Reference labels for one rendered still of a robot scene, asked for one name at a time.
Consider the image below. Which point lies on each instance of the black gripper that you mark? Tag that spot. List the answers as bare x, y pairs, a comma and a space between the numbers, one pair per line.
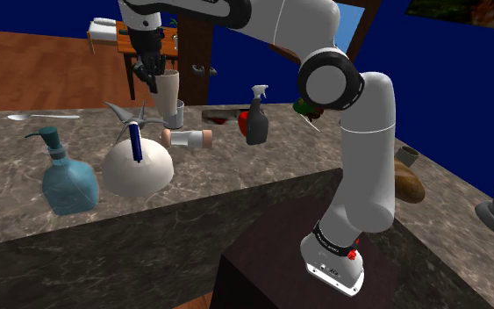
146, 43

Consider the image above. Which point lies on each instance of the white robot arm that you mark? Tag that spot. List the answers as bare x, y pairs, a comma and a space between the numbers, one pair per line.
366, 171

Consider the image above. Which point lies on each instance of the tall beige cup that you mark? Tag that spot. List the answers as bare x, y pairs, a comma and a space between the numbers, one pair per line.
167, 92

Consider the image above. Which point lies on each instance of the clear glass tumbler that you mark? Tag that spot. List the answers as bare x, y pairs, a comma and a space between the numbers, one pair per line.
177, 117

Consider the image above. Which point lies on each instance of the brown wooden door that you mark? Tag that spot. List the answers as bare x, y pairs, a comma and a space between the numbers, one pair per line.
195, 43

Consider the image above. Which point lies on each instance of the white cushioned chair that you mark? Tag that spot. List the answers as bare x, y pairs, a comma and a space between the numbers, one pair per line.
103, 32

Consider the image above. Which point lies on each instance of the white cylinder with beige ends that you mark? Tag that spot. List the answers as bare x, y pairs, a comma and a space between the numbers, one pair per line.
186, 138

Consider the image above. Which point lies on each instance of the red round fruit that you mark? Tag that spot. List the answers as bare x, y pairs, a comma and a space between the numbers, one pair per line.
242, 123

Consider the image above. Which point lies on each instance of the white dome with blade star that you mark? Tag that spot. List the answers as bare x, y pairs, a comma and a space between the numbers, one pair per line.
137, 173

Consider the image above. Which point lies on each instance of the dark grey spray bottle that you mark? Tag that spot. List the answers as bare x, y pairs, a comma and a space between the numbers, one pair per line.
257, 126

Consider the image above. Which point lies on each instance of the silver spoon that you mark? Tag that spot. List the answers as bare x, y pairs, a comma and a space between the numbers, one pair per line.
41, 116

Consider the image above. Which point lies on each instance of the blue soap dispenser bottle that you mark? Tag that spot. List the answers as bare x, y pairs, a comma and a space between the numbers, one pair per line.
69, 188

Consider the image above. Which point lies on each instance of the green and red figure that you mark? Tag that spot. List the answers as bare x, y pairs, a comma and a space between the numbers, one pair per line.
304, 107

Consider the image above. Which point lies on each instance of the white knife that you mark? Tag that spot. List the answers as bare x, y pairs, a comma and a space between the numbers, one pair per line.
312, 124

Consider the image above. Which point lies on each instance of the brown framed window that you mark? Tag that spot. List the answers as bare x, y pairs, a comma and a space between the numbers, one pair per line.
351, 25

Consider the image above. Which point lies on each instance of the dark robot stand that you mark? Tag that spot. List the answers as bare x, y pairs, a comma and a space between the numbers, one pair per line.
272, 248

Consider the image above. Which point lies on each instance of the small grey cup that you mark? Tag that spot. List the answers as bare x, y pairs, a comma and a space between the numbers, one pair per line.
408, 155

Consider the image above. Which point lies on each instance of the brown bread loaf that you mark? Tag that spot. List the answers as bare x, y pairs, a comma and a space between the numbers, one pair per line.
409, 184

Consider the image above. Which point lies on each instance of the wall picture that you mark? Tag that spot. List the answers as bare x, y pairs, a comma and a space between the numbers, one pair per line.
464, 10

